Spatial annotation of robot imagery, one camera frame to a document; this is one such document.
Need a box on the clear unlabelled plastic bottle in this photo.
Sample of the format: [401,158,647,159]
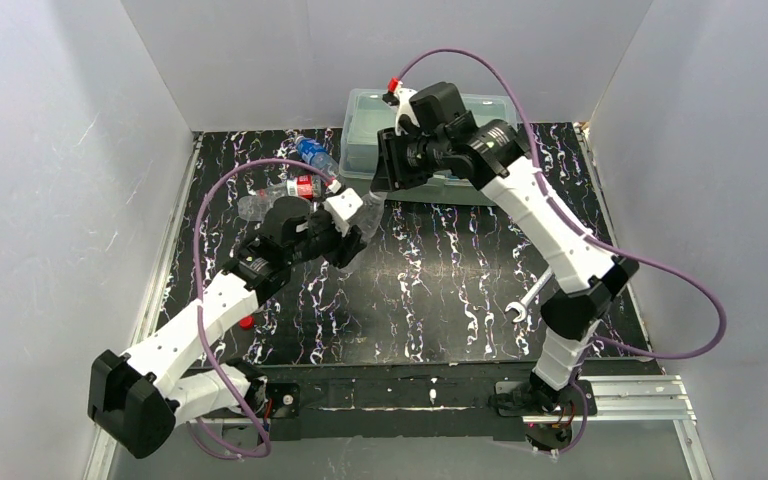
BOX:
[339,192,386,272]

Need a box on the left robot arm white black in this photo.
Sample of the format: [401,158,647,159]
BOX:
[88,189,367,459]

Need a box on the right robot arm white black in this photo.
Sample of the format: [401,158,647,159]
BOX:
[370,79,639,392]

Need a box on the red label plastic bottle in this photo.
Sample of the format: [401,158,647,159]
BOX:
[254,175,324,200]

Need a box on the clear crumpled plastic bottle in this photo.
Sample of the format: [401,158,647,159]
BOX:
[237,196,279,222]

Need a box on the blue label plastic bottle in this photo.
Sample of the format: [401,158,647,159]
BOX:
[294,135,345,186]

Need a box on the red bottle cap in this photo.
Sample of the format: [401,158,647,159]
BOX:
[238,316,255,330]

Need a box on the translucent plastic storage box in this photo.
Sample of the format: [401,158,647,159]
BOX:
[339,89,518,206]

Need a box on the silver open-end wrench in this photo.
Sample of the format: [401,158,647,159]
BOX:
[505,267,554,324]

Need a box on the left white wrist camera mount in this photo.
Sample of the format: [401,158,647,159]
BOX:
[323,179,363,236]

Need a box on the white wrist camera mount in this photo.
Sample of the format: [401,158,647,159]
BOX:
[382,77,422,136]
[323,179,363,236]

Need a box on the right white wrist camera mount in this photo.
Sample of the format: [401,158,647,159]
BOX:
[382,77,422,136]

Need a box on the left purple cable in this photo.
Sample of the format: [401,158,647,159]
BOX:
[193,157,343,461]

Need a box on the purple cable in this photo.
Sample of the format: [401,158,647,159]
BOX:
[193,157,343,461]
[397,47,730,458]

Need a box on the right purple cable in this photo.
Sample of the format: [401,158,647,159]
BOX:
[397,47,730,458]

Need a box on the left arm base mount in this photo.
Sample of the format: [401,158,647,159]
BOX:
[238,382,301,421]

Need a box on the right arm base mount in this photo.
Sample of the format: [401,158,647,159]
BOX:
[488,381,598,454]

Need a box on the aluminium frame rail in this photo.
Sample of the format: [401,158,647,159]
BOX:
[83,377,714,480]

